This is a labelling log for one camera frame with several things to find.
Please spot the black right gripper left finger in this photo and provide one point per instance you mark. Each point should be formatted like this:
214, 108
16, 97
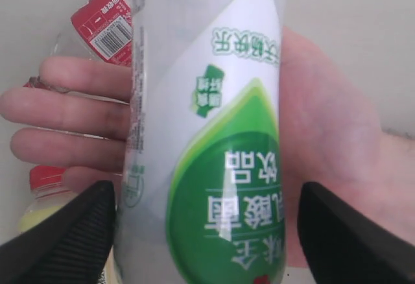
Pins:
24, 252

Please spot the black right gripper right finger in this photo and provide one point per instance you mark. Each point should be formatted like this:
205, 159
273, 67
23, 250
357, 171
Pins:
341, 245

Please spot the clear red label cola bottle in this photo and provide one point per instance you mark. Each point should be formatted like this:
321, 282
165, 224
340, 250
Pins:
98, 30

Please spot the open bare human hand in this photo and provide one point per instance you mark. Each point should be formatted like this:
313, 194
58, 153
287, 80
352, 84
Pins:
330, 133

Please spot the white green label yogurt bottle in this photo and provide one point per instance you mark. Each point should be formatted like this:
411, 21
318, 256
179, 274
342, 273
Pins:
201, 198

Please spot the yellow label red cap bottle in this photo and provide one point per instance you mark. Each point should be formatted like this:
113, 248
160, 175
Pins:
48, 206

